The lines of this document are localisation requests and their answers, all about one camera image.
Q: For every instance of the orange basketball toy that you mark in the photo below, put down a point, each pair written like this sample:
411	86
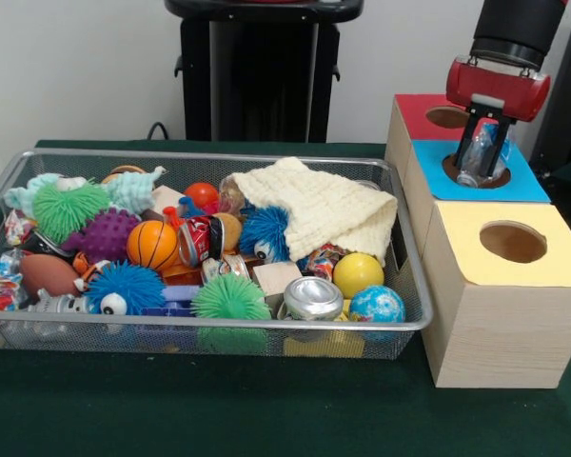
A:
152	245

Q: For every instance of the dark green tablecloth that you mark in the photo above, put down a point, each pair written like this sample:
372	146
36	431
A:
219	409

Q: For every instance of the cream waffle cloth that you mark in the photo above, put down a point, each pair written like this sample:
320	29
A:
323	209

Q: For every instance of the brown football toy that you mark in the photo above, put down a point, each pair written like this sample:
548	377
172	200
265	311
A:
47	275

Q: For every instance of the blue spiky ball with eye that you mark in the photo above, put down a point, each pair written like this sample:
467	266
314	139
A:
128	285

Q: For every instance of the crushed silver can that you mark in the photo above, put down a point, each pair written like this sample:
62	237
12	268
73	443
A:
313	297

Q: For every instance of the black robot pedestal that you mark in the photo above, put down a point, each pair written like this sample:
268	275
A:
266	71

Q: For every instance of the crushed clear plastic bottle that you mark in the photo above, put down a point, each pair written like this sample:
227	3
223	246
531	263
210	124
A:
480	152

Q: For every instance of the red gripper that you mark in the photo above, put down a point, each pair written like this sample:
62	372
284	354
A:
504	88

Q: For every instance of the purple spiky ball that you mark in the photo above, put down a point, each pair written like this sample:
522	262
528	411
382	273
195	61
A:
104	235

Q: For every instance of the yellow ball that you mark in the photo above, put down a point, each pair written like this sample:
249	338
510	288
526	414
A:
358	276

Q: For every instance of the green spiky ball with eyes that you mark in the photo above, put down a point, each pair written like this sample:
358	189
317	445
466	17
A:
69	209

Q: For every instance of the blue globe ball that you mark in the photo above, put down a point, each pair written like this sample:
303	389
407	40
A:
377	304

